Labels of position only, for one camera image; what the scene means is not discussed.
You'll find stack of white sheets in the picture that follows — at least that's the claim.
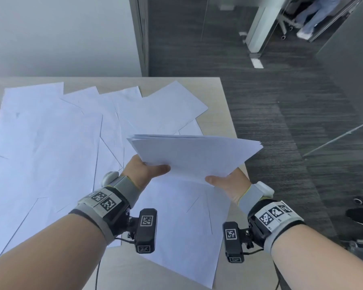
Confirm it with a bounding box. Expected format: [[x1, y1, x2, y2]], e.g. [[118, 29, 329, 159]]
[[127, 134, 264, 185]]

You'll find person's right forearm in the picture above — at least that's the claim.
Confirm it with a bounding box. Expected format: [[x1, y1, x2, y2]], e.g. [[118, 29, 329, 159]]
[[271, 225, 363, 290]]

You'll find white pillar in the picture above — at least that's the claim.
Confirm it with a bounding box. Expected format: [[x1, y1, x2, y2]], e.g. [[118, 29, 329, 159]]
[[246, 0, 288, 55]]

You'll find grey office chair base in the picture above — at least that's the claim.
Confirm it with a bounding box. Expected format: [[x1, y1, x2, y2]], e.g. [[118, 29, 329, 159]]
[[278, 10, 305, 39]]

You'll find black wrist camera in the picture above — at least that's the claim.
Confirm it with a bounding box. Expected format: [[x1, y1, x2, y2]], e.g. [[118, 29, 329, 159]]
[[223, 222, 246, 264], [135, 208, 158, 254]]

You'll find thin camera cable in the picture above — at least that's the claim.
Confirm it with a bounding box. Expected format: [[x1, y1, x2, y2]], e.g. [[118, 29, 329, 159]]
[[94, 259, 102, 290], [273, 262, 281, 290]]

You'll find person's left hand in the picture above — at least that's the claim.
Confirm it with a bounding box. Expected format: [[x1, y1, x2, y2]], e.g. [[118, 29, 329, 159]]
[[121, 155, 171, 192]]

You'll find person's right hand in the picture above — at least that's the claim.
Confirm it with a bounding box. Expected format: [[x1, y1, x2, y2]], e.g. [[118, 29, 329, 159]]
[[205, 167, 251, 206]]

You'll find light wooden table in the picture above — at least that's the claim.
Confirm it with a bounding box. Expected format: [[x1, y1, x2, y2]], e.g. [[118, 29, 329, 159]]
[[0, 77, 280, 290]]

